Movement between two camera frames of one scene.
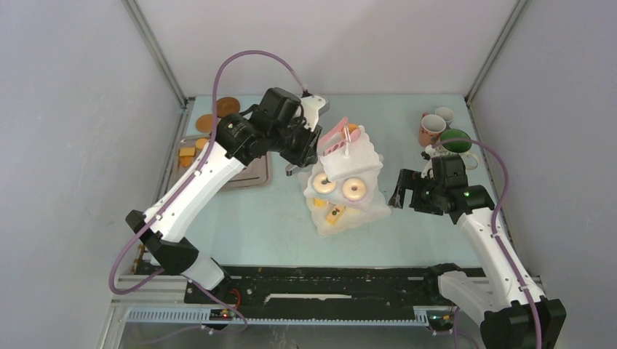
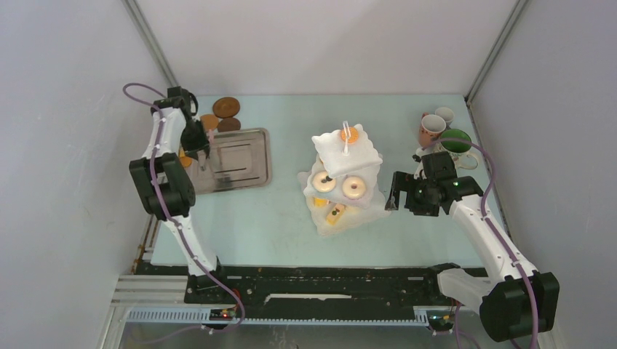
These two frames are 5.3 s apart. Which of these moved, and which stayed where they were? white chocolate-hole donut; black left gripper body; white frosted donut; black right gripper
Moved: black left gripper body
Stayed: black right gripper; white frosted donut; white chocolate-hole donut
